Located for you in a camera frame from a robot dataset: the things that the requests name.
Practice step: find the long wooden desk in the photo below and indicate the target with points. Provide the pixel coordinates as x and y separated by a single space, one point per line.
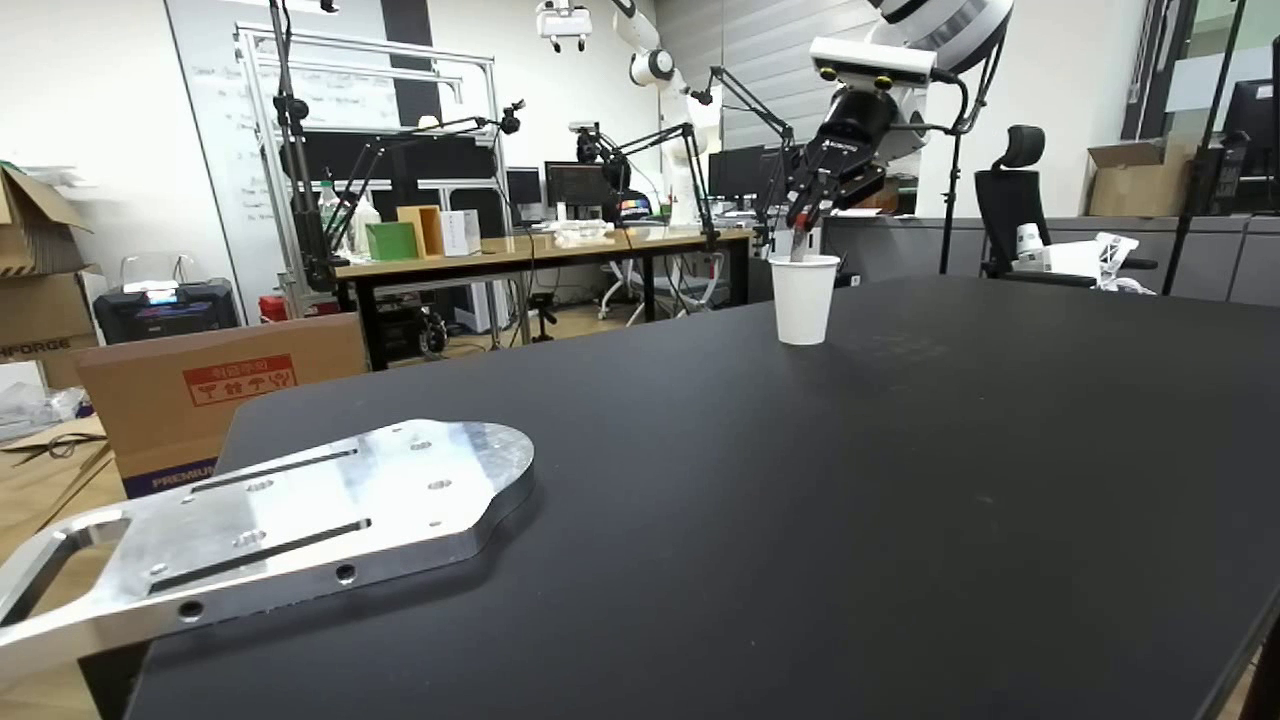
520 252

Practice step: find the black office chair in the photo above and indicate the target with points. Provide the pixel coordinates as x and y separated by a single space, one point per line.
1010 215

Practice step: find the white paper cup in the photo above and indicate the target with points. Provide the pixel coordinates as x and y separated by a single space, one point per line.
804 300

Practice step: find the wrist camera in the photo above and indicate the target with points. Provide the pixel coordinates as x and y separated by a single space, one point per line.
870 62

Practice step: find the white plastic parts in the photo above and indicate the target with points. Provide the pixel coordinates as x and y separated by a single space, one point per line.
1080 258

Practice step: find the green box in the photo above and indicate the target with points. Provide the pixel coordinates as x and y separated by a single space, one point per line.
392 242

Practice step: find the white box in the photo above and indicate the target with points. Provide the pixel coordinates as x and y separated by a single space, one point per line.
461 233

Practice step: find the tan open box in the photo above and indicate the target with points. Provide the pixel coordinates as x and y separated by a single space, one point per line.
422 230

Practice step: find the black stand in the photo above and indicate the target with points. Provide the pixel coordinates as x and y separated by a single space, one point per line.
290 130
950 200
1205 150

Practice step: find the aluminium mounting plate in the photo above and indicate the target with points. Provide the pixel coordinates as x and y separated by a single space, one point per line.
300 510

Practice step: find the camera on mount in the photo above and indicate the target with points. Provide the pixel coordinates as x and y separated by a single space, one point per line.
420 135
660 140
750 105

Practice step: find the cardboard box with red label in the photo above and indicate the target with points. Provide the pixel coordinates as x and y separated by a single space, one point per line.
200 400

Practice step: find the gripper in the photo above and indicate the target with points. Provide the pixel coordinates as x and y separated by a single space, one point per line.
850 130

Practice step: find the red and grey marker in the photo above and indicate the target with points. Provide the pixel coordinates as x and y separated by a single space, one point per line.
799 240

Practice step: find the whiteboard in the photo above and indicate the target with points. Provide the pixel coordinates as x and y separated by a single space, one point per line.
220 150

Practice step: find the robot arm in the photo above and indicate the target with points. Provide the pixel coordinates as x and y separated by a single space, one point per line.
950 25

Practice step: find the open cardboard box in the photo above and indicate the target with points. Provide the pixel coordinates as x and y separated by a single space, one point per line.
1135 185

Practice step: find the aluminium profile frame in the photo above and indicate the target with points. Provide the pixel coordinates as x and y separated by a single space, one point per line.
470 120

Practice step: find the row of monitors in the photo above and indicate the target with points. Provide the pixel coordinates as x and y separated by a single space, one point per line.
575 185

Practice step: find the stack of open cardboard boxes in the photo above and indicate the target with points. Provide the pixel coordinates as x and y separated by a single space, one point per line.
35 290

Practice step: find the grey low partition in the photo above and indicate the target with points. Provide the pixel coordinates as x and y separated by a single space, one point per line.
1200 255

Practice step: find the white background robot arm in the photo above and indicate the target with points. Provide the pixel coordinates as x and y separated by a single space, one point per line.
680 110

